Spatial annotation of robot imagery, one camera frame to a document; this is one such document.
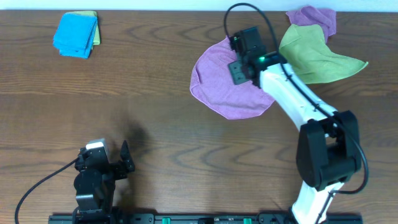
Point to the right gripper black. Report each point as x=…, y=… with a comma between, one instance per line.
x=237, y=72

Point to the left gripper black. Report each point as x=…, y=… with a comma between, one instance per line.
x=116, y=167

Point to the purple microfiber cloth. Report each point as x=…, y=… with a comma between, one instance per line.
x=212, y=84

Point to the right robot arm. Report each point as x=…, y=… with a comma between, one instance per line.
x=329, y=158

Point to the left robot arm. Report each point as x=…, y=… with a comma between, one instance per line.
x=96, y=182

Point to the green microfiber cloth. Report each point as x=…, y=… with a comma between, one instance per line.
x=304, y=47

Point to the crumpled purple cloth at back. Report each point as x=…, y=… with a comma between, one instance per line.
x=309, y=15

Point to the folded green cloth under blue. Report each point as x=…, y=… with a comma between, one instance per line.
x=96, y=40

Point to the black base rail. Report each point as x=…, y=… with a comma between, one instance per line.
x=148, y=218

